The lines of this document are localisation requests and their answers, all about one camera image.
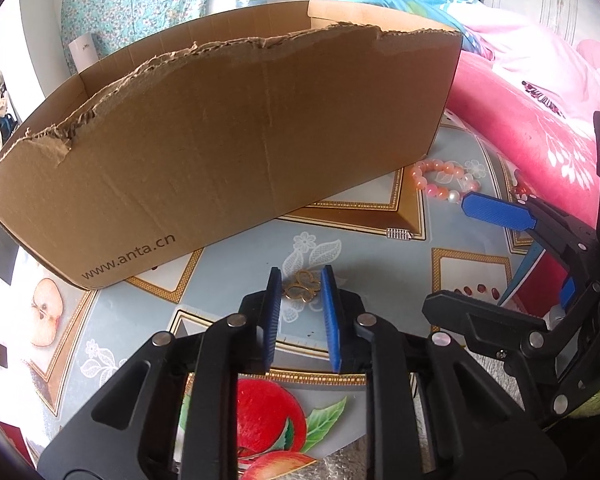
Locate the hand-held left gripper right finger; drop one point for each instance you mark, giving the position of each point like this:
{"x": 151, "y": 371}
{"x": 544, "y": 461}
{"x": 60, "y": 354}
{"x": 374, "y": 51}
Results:
{"x": 332, "y": 320}

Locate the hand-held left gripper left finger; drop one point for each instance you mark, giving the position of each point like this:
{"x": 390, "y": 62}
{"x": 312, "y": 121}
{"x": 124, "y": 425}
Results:
{"x": 272, "y": 320}

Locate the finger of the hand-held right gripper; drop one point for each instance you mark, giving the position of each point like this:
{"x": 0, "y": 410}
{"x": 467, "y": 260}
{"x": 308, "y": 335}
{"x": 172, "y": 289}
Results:
{"x": 495, "y": 210}
{"x": 480, "y": 320}

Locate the gold butterfly brooch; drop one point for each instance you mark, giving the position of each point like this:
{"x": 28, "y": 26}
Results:
{"x": 300, "y": 290}

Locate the brown cardboard box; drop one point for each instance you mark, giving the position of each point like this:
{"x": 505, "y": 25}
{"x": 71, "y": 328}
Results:
{"x": 230, "y": 150}

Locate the table with fruit-print cloth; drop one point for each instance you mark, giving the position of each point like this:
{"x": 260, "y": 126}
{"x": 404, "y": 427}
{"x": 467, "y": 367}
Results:
{"x": 360, "y": 260}

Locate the silver rhinestone hair clip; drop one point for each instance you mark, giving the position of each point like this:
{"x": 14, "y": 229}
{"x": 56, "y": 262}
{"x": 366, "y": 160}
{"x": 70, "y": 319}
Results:
{"x": 399, "y": 234}

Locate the teal floral wall cloth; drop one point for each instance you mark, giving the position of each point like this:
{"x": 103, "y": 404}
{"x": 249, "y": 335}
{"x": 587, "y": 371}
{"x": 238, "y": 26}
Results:
{"x": 145, "y": 0}

